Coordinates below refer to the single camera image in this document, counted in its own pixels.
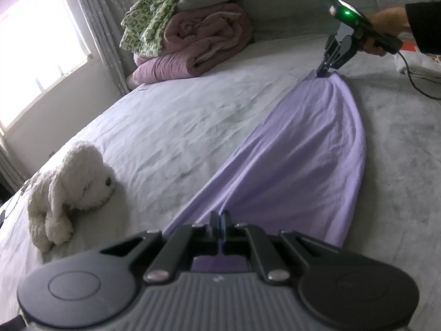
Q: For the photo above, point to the white plush dog toy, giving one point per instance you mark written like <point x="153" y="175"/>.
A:
<point x="75" y="179"/>

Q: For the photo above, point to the grey patterned curtain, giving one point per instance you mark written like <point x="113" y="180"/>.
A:
<point x="103" y="24"/>

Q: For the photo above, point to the orange book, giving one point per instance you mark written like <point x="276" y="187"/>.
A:
<point x="410" y="45"/>

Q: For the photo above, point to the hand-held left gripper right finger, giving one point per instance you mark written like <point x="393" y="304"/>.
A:
<point x="225" y="229"/>

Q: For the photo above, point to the white folded garment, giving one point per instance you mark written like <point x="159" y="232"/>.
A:
<point x="423" y="69"/>

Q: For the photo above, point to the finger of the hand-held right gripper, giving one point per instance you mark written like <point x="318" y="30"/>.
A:
<point x="327" y="55"/>
<point x="348" y="51"/>

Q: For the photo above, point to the person's right hand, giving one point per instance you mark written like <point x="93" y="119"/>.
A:
<point x="392" y="20"/>

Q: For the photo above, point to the grey bed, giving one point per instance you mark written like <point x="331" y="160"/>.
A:
<point x="172" y="117"/>

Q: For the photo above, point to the green patterned blanket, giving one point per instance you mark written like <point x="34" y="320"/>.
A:
<point x="148" y="20"/>

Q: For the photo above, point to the window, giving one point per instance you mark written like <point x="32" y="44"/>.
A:
<point x="38" y="48"/>

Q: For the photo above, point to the grey quilted headboard cover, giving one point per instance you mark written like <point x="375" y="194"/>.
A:
<point x="293" y="3"/>

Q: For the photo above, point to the lavender pants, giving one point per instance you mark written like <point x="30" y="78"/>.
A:
<point x="293" y="151"/>

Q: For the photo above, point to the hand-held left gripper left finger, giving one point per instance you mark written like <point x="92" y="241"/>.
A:
<point x="214" y="229"/>

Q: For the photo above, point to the pink folded quilt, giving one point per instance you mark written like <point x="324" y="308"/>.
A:
<point x="199" y="41"/>

